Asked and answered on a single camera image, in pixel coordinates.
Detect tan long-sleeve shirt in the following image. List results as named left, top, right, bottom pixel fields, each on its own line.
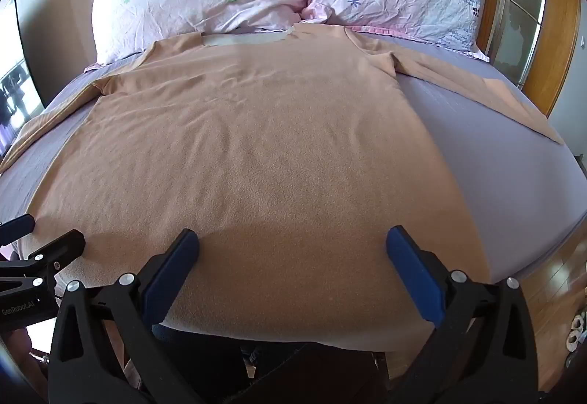
left=0, top=25, right=565, bottom=352

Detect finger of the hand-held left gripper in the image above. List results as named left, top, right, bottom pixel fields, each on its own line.
left=0, top=214, right=36, bottom=245
left=0, top=229, right=87, bottom=281

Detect white slippers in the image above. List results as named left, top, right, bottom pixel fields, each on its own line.
left=562, top=310, right=587, bottom=356

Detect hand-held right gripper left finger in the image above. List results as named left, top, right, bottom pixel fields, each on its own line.
left=47, top=228, right=201, bottom=404

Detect wooden headboard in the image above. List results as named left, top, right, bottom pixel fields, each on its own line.
left=474, top=0, right=583, bottom=117

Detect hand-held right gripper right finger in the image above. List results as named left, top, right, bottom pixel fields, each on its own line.
left=386, top=225, right=539, bottom=404

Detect window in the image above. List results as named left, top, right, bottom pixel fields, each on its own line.
left=0, top=0, right=47, bottom=157

